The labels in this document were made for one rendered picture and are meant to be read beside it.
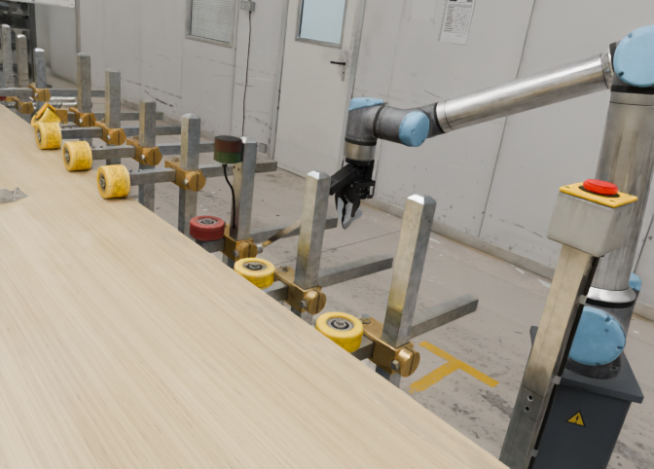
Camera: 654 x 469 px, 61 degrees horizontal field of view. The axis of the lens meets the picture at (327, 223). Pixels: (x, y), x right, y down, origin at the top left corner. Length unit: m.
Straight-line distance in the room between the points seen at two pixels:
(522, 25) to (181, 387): 3.39
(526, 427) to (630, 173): 0.64
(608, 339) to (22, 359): 1.13
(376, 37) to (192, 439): 4.02
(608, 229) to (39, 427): 0.70
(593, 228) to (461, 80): 3.35
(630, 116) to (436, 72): 2.94
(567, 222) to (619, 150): 0.58
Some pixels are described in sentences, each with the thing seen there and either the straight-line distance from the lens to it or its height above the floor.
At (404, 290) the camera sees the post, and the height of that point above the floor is 0.97.
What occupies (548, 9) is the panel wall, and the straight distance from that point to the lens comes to 3.80.
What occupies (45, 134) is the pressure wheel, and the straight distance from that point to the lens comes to 1.88.
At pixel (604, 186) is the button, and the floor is 1.23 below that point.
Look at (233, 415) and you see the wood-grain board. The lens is 0.74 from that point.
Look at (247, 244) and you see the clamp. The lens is 1.30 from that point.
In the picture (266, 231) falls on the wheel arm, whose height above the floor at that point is 0.86.
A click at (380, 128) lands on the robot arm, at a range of 1.48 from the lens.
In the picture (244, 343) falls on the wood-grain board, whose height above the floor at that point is 0.90.
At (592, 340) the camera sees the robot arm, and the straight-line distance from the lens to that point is 1.39.
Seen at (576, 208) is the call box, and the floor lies 1.20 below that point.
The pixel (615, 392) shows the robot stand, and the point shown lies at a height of 0.60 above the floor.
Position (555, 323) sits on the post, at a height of 1.04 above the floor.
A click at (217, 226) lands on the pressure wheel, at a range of 1.29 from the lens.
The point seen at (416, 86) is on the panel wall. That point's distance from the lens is 4.24.
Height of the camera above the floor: 1.38
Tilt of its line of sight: 20 degrees down
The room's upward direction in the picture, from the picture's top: 8 degrees clockwise
